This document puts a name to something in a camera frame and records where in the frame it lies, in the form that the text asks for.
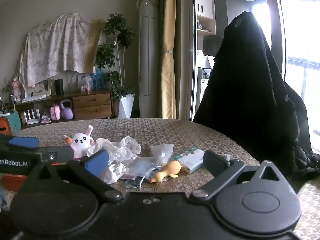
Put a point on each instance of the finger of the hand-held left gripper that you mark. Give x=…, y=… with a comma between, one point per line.
x=57, y=155
x=22, y=141

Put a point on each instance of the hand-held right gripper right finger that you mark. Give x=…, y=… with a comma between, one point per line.
x=215, y=162

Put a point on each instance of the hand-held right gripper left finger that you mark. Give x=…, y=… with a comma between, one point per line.
x=96, y=161

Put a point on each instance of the orange storage box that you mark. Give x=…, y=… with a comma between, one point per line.
x=12, y=181

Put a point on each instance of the white bunny plush toy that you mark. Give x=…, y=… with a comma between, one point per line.
x=80, y=142

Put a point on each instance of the white plastic bag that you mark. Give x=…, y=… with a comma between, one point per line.
x=130, y=143

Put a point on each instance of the crinkled clear plastic bag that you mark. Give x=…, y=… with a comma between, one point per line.
x=142, y=167

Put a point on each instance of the orange teal tissue box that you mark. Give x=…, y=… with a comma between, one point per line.
x=6, y=127

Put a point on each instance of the green white tissue pack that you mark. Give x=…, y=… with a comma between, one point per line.
x=192, y=161

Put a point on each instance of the white router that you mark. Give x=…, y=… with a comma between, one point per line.
x=31, y=118

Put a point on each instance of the pink toy case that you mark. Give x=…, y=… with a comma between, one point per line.
x=55, y=113

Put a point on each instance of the white keyboard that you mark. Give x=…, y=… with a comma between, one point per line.
x=33, y=98

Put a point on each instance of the purple kettlebell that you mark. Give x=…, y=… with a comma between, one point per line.
x=67, y=111

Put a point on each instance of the yellow rubber duck toy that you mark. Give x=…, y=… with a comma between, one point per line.
x=170, y=168

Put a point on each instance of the pink doll figure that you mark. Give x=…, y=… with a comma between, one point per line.
x=16, y=88

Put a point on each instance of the small clear zip bag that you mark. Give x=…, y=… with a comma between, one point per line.
x=162, y=152

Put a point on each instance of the wooden drawer cabinet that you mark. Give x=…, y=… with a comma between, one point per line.
x=92, y=106

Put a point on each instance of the white faceted planter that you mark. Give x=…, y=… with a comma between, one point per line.
x=126, y=107

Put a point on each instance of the black speaker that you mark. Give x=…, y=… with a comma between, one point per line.
x=59, y=87

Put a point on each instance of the clear figure display box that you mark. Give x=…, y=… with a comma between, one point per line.
x=85, y=82

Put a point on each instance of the blue figure box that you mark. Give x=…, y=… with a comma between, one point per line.
x=99, y=78

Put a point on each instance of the floral draped cloth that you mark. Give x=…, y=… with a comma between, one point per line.
x=57, y=52

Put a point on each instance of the yellow curtain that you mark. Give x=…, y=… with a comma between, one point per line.
x=168, y=55

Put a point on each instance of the covered tower air conditioner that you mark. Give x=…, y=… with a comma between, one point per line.
x=148, y=55

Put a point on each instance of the green potted plant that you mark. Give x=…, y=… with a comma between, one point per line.
x=117, y=27

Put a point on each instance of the white photo frame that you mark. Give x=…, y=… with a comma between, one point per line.
x=41, y=87

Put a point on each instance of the kitchen wall cabinet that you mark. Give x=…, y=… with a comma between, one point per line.
x=203, y=2

